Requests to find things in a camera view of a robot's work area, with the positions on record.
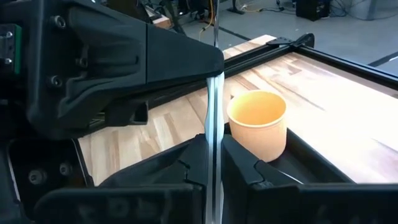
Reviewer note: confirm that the black box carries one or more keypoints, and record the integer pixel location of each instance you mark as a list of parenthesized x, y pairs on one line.
[(312, 9)]

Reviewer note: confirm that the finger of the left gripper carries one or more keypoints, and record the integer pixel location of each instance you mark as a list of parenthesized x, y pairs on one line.
[(124, 62), (46, 168)]

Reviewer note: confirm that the black aluminium rig frame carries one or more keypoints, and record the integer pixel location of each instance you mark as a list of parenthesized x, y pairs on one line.
[(342, 63)]

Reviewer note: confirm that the black rectangular tray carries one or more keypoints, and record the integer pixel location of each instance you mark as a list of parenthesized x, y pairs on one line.
[(311, 161)]

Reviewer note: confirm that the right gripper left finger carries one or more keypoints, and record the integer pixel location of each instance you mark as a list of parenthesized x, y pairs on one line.
[(140, 202)]

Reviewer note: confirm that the black frame clamp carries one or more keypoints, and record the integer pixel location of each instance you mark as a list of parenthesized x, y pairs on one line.
[(306, 40)]

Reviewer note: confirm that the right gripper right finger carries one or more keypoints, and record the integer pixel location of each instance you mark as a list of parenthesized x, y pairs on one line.
[(280, 205)]

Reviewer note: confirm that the orange mug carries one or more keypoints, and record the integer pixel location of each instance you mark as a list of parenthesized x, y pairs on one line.
[(258, 133)]

